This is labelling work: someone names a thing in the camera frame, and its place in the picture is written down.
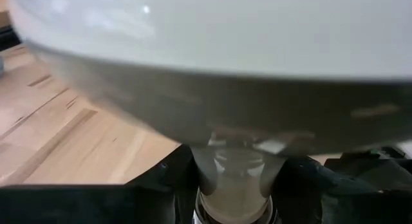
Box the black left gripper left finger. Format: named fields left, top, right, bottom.
left=0, top=145, right=200, bottom=224

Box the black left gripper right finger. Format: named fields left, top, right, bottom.
left=272, top=156, right=412, bottom=224

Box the black metal frame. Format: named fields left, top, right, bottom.
left=0, top=24, right=22, bottom=53

